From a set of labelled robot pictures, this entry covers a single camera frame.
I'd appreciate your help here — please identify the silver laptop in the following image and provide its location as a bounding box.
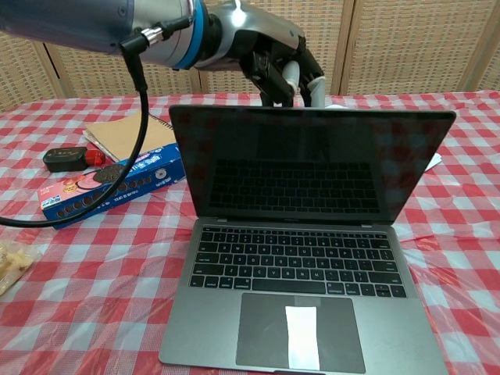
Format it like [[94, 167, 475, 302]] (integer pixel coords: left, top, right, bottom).
[[158, 104, 457, 375]]

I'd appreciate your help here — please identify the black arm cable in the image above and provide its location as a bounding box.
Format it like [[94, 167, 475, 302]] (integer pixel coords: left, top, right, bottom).
[[0, 17, 195, 230]]

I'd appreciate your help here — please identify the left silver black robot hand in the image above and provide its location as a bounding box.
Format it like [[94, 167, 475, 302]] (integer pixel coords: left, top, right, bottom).
[[195, 0, 327, 109]]

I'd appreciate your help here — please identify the brown spiral notebook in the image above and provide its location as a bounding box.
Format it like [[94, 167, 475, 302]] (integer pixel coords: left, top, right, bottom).
[[81, 111, 175, 163]]

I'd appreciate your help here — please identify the small black case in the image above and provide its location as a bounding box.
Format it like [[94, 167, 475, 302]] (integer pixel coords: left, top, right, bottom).
[[42, 146, 88, 173]]

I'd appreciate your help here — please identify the red white checkered tablecloth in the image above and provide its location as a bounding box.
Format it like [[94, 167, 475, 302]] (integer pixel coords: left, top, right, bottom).
[[0, 89, 500, 375]]

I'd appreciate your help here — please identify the blue pink cookie box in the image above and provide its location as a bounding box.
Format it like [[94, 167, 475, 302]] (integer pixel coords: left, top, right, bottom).
[[37, 142, 187, 230]]

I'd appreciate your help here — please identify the clear snack bag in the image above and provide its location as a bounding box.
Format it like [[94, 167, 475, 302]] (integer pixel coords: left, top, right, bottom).
[[0, 238, 40, 297]]

